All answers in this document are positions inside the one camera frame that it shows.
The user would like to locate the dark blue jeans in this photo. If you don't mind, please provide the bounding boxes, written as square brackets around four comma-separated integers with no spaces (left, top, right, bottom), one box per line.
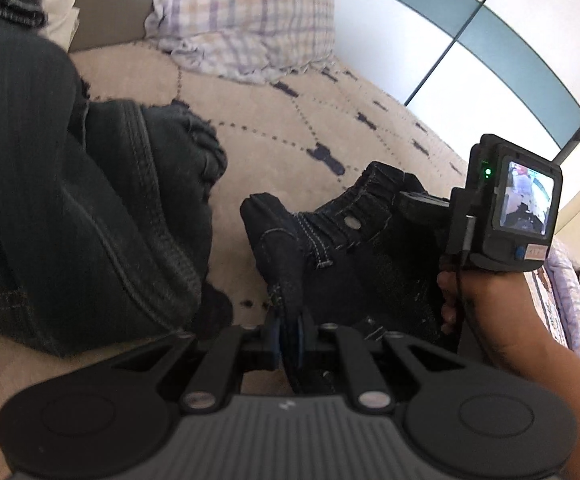
[240,161,466,401]

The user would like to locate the person's right hand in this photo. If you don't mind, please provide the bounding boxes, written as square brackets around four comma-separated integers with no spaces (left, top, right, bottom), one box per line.
[437,260,569,369]

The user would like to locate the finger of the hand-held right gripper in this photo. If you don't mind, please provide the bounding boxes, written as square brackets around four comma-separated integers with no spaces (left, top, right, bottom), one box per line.
[395,190,453,224]

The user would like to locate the white and teal wardrobe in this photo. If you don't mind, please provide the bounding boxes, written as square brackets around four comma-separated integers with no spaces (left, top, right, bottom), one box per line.
[327,0,580,151]

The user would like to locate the grey headboard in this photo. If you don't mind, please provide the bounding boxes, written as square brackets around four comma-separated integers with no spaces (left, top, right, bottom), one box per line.
[67,0,158,53]

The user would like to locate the plaid pillow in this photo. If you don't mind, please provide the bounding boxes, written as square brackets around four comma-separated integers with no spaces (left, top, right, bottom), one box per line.
[144,0,338,86]

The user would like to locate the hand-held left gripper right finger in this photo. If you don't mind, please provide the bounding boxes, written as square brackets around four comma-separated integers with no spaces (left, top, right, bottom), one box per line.
[285,312,471,417]

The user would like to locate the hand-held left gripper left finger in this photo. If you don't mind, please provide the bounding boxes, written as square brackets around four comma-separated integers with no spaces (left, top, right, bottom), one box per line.
[110,317,284,414]

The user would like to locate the dark grey jeans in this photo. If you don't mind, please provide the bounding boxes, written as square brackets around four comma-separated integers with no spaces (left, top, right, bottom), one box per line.
[0,0,235,358]

